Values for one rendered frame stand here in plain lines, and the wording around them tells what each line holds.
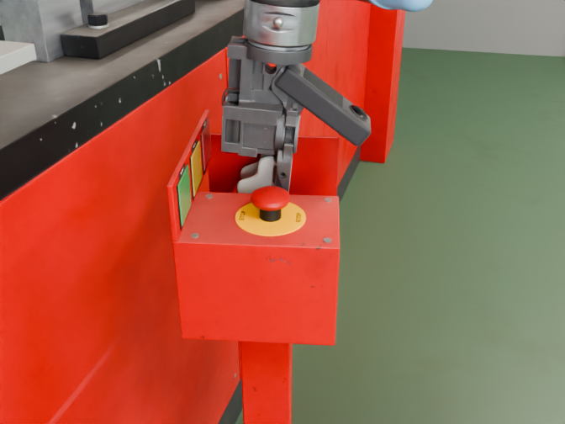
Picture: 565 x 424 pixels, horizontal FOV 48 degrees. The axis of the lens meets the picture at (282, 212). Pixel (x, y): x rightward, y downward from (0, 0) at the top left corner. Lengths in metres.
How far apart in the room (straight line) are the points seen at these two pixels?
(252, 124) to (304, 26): 0.12
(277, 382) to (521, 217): 1.68
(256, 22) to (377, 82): 1.90
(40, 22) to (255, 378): 0.51
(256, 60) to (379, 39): 1.83
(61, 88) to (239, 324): 0.33
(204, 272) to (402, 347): 1.12
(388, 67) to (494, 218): 0.70
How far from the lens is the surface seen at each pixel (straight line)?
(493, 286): 1.97
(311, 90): 0.66
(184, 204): 0.62
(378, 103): 2.55
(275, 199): 0.62
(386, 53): 2.49
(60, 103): 0.71
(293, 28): 0.64
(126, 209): 0.81
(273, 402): 0.83
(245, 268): 0.61
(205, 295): 0.64
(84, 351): 0.80
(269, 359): 0.78
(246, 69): 0.67
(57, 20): 0.88
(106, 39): 0.87
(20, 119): 0.68
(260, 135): 0.68
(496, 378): 1.66
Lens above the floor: 1.10
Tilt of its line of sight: 29 degrees down
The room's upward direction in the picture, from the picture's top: straight up
